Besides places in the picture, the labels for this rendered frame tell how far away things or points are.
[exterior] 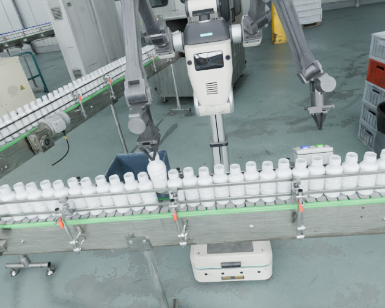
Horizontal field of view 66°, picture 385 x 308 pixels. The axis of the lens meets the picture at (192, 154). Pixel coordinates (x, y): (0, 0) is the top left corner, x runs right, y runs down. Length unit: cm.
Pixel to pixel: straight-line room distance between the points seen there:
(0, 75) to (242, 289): 432
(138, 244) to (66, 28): 599
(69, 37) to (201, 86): 556
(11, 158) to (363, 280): 247
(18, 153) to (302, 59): 197
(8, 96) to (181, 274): 385
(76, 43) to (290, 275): 596
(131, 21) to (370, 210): 109
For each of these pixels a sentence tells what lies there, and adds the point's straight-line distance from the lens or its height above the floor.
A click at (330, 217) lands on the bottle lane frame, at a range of 128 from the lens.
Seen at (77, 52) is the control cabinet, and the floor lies 84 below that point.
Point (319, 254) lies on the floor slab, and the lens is 238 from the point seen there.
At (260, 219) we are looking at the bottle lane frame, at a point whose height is 94.
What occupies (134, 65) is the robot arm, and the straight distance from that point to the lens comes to 102.
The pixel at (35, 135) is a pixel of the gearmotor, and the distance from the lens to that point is 241.
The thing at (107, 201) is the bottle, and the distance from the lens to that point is 127.
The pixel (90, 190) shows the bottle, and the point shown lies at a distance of 126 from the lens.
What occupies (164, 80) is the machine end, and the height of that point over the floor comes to 40.
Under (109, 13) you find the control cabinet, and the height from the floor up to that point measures 138.
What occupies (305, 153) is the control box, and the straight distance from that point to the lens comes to 130.
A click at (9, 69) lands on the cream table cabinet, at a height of 105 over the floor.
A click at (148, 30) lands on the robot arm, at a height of 162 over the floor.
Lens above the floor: 178
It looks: 30 degrees down
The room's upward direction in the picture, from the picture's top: 10 degrees counter-clockwise
